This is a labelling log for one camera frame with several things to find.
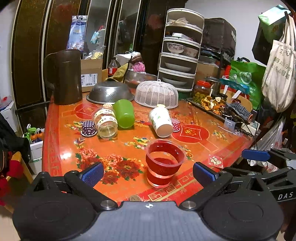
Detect white tiered dish rack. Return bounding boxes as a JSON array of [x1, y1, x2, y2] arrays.
[[158, 8, 205, 92]]

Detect small coin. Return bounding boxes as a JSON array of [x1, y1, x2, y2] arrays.
[[129, 195, 141, 202]]

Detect red label drink bottle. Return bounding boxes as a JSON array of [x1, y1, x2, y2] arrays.
[[108, 57, 118, 77]]

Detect dark wooden wardrobe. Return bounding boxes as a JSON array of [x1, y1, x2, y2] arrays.
[[11, 1, 186, 115]]

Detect white paper cup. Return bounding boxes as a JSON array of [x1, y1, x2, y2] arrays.
[[149, 104, 173, 138]]

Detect cardboard box with label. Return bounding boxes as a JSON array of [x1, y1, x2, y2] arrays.
[[81, 59, 102, 92]]

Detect purple cupcake liner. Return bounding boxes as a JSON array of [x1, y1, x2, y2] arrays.
[[81, 120, 97, 137]]

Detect red polka dot cupcake liner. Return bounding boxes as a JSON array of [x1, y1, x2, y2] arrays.
[[171, 118, 181, 132]]

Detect black covered appliance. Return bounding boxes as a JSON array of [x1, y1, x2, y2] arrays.
[[202, 18, 236, 60]]

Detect steel pot with cloth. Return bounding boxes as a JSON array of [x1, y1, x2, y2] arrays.
[[124, 70, 158, 88]]

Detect clear adhesive wall hook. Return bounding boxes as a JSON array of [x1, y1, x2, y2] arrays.
[[224, 118, 236, 130]]

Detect white box on floor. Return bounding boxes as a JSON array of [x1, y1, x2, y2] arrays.
[[1, 95, 20, 133]]

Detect white mesh food cover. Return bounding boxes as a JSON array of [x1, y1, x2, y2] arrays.
[[134, 81, 179, 109]]

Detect red clear plastic cup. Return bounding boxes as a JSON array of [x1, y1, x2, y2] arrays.
[[145, 139, 186, 188]]

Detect steel colander bowl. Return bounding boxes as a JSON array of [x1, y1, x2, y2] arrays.
[[86, 81, 134, 104]]

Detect blue white snack bag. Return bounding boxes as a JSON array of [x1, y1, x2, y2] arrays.
[[66, 16, 88, 52]]

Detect clear glass jar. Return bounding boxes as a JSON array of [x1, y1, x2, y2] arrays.
[[93, 103, 118, 140]]

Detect green plastic cup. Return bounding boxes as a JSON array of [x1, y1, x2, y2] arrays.
[[113, 99, 135, 129]]

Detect pickle jar red lid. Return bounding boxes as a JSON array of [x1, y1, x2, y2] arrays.
[[193, 80, 211, 103]]

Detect floral porcelain bowl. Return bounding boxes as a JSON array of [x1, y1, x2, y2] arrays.
[[166, 43, 184, 54]]

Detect green shopping bag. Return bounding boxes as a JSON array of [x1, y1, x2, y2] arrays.
[[230, 57, 266, 109]]

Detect dried orange peels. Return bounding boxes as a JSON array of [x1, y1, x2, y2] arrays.
[[201, 96, 226, 116]]

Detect brown plastic pitcher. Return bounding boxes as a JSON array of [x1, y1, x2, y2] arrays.
[[43, 50, 82, 105]]

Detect beige canvas tote bag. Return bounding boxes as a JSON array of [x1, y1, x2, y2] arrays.
[[261, 15, 295, 113]]

